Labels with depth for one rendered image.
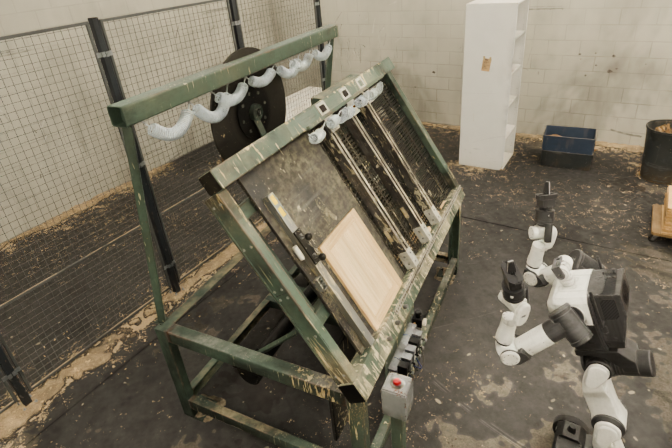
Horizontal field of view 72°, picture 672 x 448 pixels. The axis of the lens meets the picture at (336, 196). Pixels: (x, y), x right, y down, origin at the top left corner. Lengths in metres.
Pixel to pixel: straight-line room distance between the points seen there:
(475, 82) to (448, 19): 1.73
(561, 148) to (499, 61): 1.42
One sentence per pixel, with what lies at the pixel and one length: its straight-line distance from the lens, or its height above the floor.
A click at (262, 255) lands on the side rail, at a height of 1.55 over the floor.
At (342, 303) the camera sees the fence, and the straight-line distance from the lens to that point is 2.42.
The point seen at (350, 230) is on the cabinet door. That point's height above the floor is 1.30.
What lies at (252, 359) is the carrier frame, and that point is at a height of 0.79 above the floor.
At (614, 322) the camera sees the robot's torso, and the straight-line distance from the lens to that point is 2.29.
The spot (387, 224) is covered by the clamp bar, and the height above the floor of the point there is 1.20.
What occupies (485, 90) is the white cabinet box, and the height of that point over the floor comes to 1.05.
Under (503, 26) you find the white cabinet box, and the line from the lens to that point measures 5.96.
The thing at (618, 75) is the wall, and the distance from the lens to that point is 7.34.
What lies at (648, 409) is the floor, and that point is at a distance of 3.79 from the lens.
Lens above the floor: 2.73
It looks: 28 degrees down
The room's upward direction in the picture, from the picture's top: 5 degrees counter-clockwise
